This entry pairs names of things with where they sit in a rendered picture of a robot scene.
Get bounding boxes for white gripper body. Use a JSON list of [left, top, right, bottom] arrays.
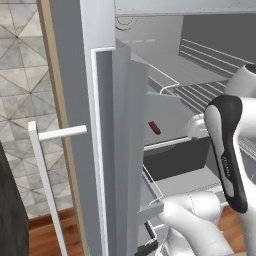
[[183, 113, 211, 141]]

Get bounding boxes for dark grey fridge drawer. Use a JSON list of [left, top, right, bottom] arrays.
[[142, 136, 215, 182]]

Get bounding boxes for dark red sausage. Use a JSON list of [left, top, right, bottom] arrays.
[[147, 120, 162, 136]]

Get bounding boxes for grey fridge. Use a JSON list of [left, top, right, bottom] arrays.
[[114, 0, 256, 256]]

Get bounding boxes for grey fridge door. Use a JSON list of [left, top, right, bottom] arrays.
[[49, 0, 165, 256]]

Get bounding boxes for dark wooden cabinet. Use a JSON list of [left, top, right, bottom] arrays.
[[0, 141, 31, 256]]

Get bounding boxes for white fridge door handle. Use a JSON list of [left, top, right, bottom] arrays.
[[27, 120, 88, 256]]

